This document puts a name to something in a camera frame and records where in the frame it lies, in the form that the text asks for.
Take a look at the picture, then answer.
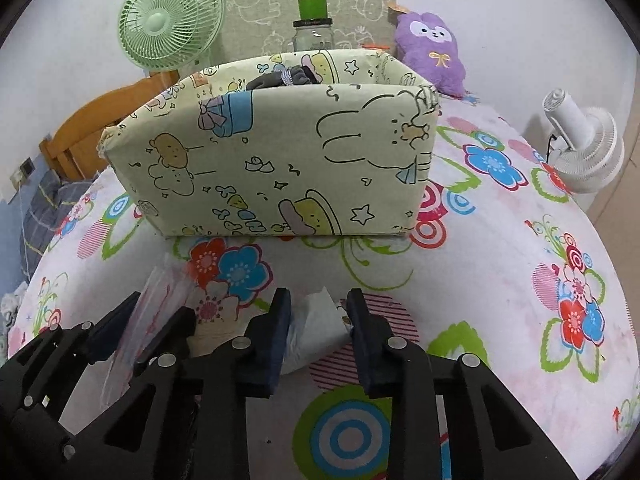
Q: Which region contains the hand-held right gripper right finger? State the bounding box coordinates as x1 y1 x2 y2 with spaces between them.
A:
346 287 576 480

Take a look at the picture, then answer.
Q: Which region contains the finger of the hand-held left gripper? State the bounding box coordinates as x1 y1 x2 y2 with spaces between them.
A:
5 292 142 401
131 306 197 377

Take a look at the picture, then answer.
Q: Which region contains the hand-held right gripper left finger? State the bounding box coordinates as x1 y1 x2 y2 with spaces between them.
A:
60 287 292 480

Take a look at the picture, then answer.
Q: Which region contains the white plastic packet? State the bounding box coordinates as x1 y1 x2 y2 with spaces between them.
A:
282 286 351 376

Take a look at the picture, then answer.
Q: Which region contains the clear plastic bag red print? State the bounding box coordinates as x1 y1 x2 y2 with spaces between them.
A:
100 265 193 411

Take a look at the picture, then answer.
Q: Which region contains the cartoon print fabric storage box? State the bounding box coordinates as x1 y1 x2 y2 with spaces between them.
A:
97 47 441 239

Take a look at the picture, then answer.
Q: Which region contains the grey sock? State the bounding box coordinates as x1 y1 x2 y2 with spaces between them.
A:
245 64 321 92

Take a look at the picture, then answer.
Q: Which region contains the white crumpled cloth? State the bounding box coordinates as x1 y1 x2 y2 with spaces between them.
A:
0 290 26 356

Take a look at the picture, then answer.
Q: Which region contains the blue plaid pillow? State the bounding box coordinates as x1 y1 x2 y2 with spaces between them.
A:
19 170 96 281

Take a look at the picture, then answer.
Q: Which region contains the purple plush bunny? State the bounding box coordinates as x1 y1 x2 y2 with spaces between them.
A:
387 2 468 98

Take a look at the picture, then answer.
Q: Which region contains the white desk fan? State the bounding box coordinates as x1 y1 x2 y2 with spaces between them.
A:
542 88 626 195

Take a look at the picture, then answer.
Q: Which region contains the glass jar green lid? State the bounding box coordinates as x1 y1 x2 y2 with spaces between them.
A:
292 0 335 53

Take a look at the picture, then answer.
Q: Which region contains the green desk fan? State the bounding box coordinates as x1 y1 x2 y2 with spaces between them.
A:
117 0 225 88

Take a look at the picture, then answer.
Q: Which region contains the green printed cardboard sheet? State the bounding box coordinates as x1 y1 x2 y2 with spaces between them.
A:
220 0 401 63

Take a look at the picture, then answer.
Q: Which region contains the wall socket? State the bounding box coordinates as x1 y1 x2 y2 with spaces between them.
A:
10 157 36 191

